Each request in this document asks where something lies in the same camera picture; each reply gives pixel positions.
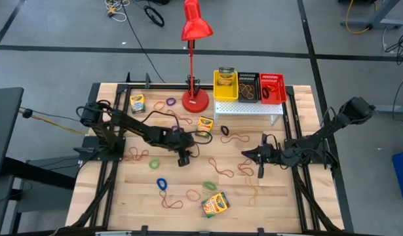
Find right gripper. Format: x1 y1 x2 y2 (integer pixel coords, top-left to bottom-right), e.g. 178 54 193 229
242 133 284 180

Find Crayola crayon box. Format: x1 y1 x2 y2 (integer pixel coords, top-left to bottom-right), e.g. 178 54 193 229
129 94 147 114
201 191 231 219
194 115 214 139
217 66 237 87

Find red rubber band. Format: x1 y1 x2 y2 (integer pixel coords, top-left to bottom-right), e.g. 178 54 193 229
127 146 150 162
220 132 251 144
159 189 184 210
237 158 255 177
208 157 235 179
166 109 193 125

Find red plastic basket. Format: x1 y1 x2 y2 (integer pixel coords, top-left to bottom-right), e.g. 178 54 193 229
259 72 288 106

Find yellow plastic basket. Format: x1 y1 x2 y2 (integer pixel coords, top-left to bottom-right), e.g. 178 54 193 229
213 69 239 103

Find black plastic basket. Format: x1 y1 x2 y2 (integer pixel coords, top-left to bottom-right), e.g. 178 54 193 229
237 71 262 104

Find red desk lamp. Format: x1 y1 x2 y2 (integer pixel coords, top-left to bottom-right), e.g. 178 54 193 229
180 0 214 114

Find grey desk foot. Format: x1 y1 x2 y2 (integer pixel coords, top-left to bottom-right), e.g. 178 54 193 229
365 104 403 115

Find grey desk leg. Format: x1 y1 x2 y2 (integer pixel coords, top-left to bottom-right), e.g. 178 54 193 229
339 0 403 30

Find black side desk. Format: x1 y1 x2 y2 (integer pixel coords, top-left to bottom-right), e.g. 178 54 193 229
0 87 25 180

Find white perforated shelf riser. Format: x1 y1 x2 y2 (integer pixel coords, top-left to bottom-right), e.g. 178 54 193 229
214 100 284 126

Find blue plastic bin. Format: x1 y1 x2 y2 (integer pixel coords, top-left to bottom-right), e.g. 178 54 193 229
391 147 403 205

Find black left wrist camera cable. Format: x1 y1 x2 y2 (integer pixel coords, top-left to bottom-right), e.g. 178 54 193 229
135 110 214 146

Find long black floor cable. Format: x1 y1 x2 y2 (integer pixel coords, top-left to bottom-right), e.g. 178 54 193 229
121 0 166 83

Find coiled black floor cable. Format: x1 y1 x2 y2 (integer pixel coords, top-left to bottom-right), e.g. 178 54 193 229
144 5 165 28

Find yellow cord with black knob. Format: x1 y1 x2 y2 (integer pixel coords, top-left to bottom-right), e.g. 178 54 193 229
18 107 87 135

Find white and yellow cable bundle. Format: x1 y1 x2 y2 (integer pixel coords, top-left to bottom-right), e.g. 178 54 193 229
104 0 128 23

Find thin black floor cable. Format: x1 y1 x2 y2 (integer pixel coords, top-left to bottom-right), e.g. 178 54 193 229
391 70 403 127

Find yellow floor cable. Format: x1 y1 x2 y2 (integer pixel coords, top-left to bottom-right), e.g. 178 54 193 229
345 0 373 35

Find tangled black floor cables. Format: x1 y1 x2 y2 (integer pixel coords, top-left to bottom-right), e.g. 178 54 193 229
383 28 403 66

